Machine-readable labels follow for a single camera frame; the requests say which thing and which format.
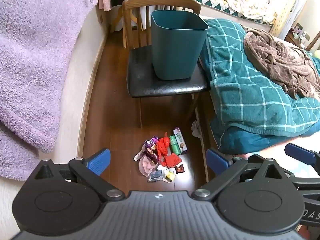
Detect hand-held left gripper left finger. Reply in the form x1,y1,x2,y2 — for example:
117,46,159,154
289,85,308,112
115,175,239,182
32,148,126,202

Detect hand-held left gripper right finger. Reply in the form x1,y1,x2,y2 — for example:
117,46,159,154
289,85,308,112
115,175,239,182
191,148,294,202

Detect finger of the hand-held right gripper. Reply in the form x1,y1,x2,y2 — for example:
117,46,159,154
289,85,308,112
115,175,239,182
246,154,267,167
284,142,320,167

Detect white paper strip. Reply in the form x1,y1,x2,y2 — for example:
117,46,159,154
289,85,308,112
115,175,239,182
133,149,146,161

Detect white green wipes pack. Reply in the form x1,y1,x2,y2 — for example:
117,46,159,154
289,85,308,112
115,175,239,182
173,127,188,154

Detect red net bag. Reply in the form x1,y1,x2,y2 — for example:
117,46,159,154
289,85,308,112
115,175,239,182
156,131,171,157
160,154,182,168

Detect yellow candy wrapper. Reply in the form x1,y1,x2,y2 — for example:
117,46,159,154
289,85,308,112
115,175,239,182
164,170,177,182

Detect purple snack wrapper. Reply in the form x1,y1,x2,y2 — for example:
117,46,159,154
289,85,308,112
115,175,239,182
143,135,160,164

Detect teal plastic bin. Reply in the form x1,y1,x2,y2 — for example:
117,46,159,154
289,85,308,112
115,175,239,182
151,10,209,81

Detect white crumpled cloth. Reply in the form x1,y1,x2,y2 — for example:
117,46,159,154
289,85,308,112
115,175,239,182
191,120,202,138

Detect teal plaid blanket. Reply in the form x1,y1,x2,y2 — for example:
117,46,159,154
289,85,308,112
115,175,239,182
199,18,320,155

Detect wooden chair with black seat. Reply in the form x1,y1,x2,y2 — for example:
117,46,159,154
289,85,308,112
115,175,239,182
122,0,210,129

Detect brown fleece blanket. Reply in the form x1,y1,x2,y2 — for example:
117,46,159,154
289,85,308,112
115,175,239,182
243,26,320,99

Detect purple fleece garment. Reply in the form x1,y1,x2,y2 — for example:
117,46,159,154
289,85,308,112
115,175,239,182
0,0,98,182

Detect cream dotted curtain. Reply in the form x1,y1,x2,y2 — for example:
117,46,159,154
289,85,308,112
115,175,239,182
269,0,309,38

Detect light wooden rack base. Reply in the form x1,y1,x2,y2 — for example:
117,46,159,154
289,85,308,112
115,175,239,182
109,5,138,32

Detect quilt with triangle border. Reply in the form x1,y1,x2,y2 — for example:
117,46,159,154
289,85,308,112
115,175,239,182
184,0,273,25

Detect floral yellow bedding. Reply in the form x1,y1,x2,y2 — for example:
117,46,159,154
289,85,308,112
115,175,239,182
195,0,300,24

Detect wooden frame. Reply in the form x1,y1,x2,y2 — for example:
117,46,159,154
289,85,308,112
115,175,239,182
306,31,320,52

